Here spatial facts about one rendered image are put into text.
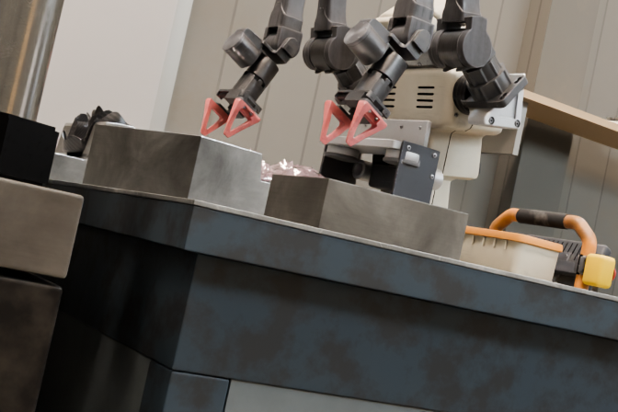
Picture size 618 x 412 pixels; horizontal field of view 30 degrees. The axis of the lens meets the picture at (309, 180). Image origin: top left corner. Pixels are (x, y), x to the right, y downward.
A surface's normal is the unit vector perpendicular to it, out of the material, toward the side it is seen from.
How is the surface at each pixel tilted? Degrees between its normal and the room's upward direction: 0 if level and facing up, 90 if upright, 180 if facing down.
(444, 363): 90
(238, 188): 90
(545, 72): 90
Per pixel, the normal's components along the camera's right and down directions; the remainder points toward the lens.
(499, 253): -0.80, -0.18
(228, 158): 0.69, 0.10
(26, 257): 0.46, 0.04
